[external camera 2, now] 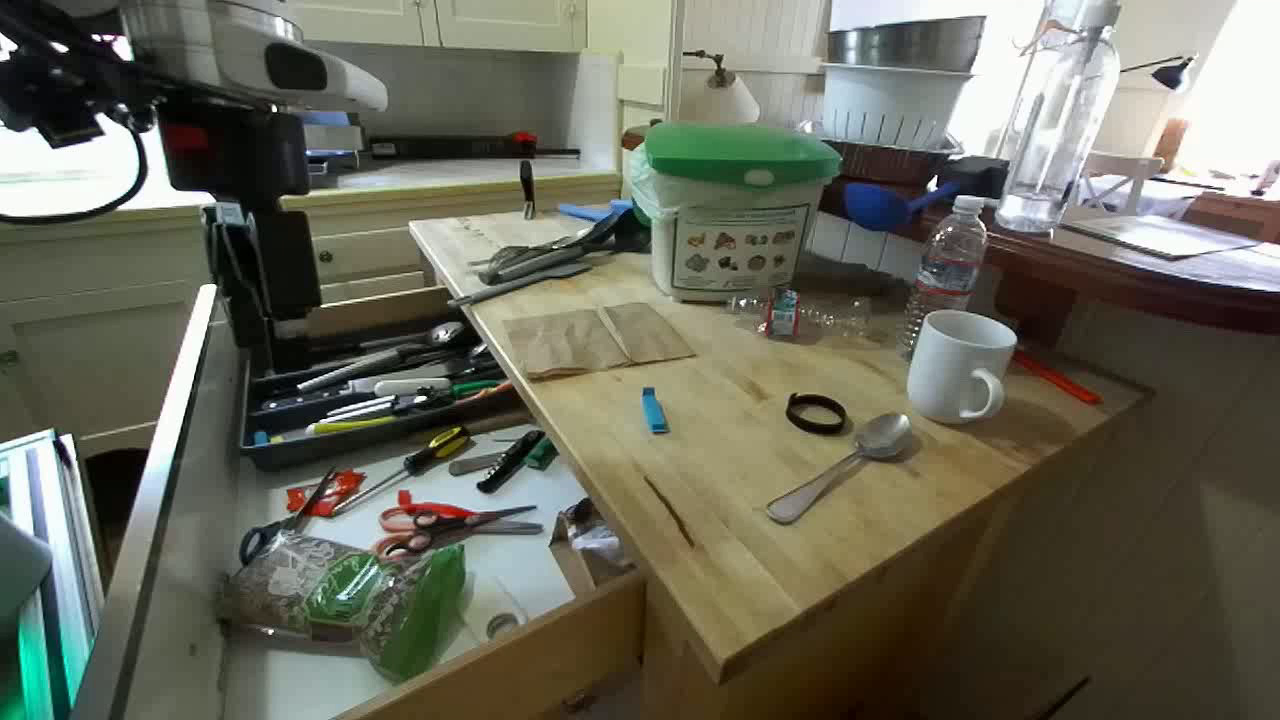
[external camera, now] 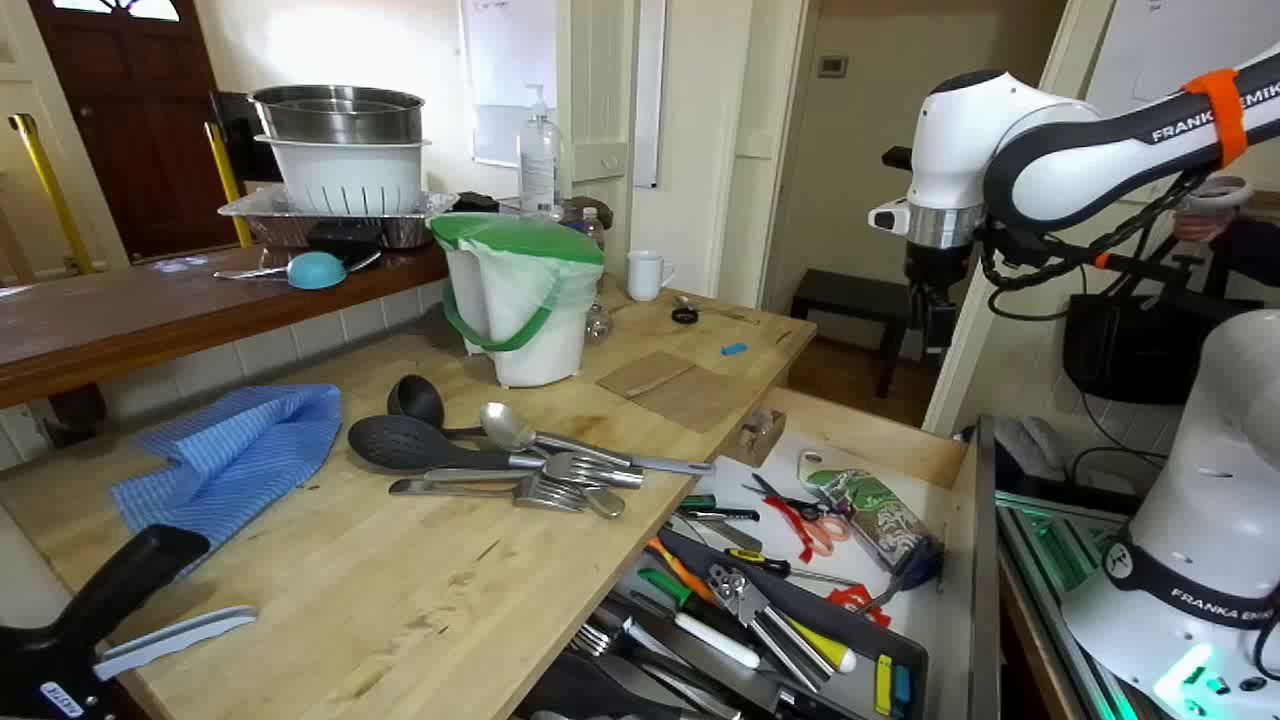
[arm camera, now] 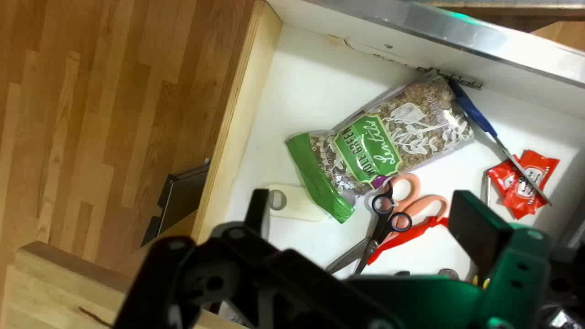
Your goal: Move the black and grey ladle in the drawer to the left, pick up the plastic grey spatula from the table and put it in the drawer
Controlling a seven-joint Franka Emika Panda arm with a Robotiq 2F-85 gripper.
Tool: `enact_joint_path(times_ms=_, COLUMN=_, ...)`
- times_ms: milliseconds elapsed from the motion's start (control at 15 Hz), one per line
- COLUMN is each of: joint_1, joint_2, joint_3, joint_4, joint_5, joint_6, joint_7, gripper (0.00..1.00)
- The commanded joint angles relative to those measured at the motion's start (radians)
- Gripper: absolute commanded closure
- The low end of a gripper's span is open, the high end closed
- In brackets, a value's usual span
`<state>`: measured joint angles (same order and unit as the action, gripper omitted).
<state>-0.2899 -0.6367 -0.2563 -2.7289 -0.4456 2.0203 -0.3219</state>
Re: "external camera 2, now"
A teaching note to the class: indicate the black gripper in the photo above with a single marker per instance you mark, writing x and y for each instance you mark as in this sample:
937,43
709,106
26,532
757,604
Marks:
263,266

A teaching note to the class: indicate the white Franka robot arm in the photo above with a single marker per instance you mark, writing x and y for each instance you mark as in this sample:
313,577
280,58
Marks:
240,54

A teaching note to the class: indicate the wooden kitchen drawer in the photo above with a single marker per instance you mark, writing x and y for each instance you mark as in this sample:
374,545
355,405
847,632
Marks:
532,643

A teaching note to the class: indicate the black cutlery tray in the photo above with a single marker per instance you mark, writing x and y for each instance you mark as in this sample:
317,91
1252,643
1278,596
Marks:
274,451

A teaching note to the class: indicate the white base cabinet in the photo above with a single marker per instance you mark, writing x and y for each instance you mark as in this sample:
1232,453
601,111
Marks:
82,332

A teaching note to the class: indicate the yellow black screwdriver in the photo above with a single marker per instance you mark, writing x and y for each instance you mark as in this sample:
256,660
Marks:
435,451

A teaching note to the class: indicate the long steel serving spoon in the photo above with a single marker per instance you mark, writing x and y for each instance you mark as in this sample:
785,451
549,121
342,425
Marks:
515,260

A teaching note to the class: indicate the brown paper napkin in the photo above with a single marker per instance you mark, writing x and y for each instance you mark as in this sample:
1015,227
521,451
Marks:
651,331
561,345

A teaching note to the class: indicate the green item in bag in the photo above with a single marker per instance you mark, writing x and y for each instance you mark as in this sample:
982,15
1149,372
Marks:
403,612

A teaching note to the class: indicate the blue lighter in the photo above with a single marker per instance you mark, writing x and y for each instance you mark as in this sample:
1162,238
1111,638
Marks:
652,409

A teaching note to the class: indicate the clear plastic packet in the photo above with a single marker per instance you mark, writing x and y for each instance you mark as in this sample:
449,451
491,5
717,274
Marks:
595,541

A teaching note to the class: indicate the white bucket green lid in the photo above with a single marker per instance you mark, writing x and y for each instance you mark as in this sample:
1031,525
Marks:
724,254

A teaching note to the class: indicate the white shade table lamp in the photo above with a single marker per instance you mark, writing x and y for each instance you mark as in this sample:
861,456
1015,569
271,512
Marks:
723,101

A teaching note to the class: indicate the small glass jar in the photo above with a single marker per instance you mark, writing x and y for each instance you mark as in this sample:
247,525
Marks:
780,312

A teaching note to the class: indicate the silver table spoon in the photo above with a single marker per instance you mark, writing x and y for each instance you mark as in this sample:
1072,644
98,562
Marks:
880,438

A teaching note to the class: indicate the white dish rack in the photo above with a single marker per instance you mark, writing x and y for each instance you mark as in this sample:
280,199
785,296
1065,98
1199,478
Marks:
894,106

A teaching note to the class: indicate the steel mixing bowl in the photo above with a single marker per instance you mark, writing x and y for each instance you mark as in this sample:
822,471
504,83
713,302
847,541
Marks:
906,43

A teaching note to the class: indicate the clear plastic water bottle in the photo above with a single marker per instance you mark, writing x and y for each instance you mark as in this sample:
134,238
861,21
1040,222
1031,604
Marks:
950,260

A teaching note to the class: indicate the white ceramic mug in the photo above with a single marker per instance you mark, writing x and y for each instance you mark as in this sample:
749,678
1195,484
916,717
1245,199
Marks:
955,362

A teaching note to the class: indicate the orange pen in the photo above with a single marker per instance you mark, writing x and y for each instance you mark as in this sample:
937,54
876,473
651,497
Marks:
1061,379

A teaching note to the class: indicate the tall clear bottle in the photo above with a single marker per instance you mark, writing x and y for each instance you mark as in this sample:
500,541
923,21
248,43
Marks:
1061,121

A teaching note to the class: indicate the dark wood bar counter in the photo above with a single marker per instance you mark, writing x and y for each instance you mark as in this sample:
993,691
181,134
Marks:
1145,274

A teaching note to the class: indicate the white paper sheet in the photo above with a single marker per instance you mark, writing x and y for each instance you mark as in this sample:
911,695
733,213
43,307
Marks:
1153,238

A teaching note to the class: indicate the black desk lamp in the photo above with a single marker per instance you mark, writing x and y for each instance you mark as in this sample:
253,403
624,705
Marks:
1168,69

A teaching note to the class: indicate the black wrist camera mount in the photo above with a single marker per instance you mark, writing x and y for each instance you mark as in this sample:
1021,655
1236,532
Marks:
235,145

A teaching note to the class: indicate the white wall cabinet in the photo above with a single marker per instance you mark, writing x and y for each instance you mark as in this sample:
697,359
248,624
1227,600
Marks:
442,21

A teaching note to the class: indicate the aluminium frame stand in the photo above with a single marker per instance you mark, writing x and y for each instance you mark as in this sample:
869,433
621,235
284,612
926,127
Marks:
43,572

